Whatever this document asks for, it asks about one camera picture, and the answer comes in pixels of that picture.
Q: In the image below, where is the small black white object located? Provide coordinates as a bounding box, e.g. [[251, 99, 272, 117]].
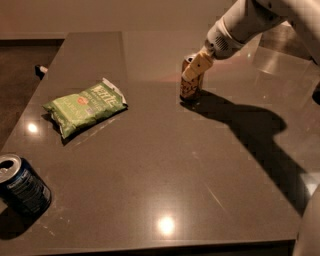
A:
[[35, 65, 48, 80]]

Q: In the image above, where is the blue pepsi can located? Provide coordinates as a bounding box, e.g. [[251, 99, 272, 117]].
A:
[[0, 154, 52, 217]]

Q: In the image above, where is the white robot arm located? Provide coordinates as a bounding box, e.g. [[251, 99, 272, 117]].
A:
[[182, 0, 320, 82]]

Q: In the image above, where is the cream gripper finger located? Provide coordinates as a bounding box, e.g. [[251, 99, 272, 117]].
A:
[[182, 51, 213, 82]]

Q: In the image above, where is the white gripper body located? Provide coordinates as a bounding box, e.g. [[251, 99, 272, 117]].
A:
[[203, 16, 244, 60]]

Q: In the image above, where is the orange LaCroix can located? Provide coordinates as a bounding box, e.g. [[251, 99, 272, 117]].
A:
[[180, 54, 203, 101]]

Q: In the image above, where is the green chip bag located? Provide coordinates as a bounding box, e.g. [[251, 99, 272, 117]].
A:
[[43, 78, 128, 139]]

